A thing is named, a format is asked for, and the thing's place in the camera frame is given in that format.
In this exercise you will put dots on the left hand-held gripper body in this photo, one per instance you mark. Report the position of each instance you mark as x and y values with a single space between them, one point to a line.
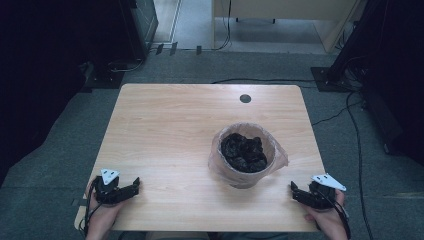
111 193

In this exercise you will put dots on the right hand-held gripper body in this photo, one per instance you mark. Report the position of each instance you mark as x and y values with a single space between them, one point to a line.
320 196

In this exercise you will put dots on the person's right hand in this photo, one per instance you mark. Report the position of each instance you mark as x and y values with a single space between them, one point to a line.
328 220

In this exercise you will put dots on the person's left hand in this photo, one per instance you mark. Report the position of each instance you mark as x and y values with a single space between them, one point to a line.
101 216

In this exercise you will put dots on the black crumpled bag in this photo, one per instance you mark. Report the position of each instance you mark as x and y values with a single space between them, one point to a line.
244 153

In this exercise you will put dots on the pink bin with plastic liner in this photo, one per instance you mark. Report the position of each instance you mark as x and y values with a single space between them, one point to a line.
233 173

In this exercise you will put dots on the dark curtain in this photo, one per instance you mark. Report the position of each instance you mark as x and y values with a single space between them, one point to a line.
43 66
393 66

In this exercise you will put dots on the dark glass cabinet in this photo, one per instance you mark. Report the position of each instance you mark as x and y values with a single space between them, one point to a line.
143 23

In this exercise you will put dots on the light wooden desk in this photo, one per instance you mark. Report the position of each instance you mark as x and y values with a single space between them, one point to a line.
283 8

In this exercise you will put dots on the black stand base plate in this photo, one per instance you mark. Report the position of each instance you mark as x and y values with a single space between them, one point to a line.
328 80
106 80

